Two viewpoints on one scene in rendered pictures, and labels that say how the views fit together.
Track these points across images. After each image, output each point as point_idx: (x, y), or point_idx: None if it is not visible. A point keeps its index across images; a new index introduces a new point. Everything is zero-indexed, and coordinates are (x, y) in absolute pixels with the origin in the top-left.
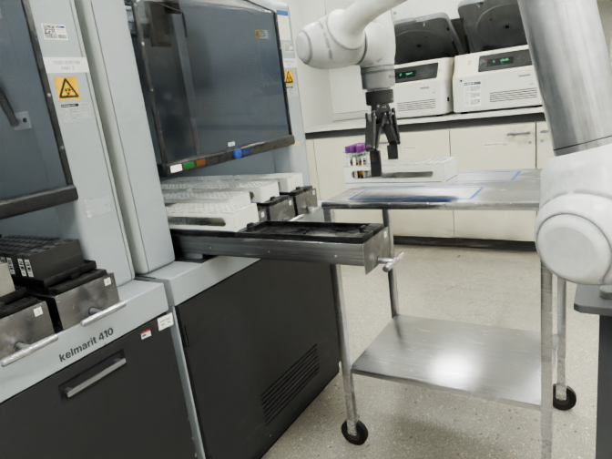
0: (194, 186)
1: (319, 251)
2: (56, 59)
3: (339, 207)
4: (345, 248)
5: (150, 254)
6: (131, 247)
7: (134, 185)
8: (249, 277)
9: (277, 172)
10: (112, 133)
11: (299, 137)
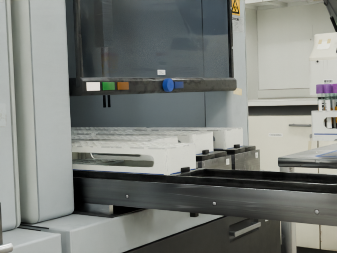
0: (98, 132)
1: (291, 205)
2: None
3: (303, 164)
4: (333, 200)
5: (44, 197)
6: (21, 182)
7: (38, 98)
8: (168, 252)
9: (207, 127)
10: (22, 25)
11: (240, 83)
